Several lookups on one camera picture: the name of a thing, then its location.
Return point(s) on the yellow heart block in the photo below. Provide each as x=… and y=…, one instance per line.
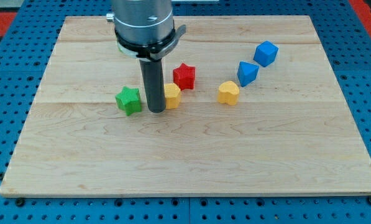
x=228, y=93

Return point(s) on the blue triangle block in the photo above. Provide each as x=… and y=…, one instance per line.
x=247, y=73

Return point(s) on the yellow hexagon block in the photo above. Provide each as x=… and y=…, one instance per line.
x=172, y=95

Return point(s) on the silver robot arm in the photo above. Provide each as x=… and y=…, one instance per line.
x=145, y=29

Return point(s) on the red star block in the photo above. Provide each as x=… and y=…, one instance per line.
x=184, y=76

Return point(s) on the blue cube block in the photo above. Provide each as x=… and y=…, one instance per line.
x=265, y=53

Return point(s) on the green star block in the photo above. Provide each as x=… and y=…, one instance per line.
x=129, y=100

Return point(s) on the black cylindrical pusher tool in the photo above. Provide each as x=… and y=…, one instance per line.
x=152, y=75

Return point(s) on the wooden board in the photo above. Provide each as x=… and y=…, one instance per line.
x=290, y=134

